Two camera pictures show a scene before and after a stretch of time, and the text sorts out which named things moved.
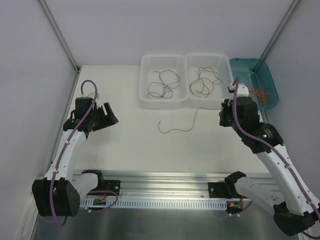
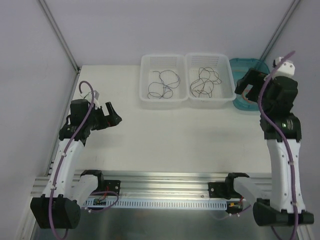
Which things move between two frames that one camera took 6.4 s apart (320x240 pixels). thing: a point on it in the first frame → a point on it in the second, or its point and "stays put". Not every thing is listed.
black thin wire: [164, 132] → [200, 92]
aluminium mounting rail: [169, 184] stays put
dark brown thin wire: [171, 83] → [159, 89]
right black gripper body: [224, 115] → [258, 81]
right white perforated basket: [207, 77] stays put
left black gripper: [102, 116] stays put
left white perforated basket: [163, 81] stays put
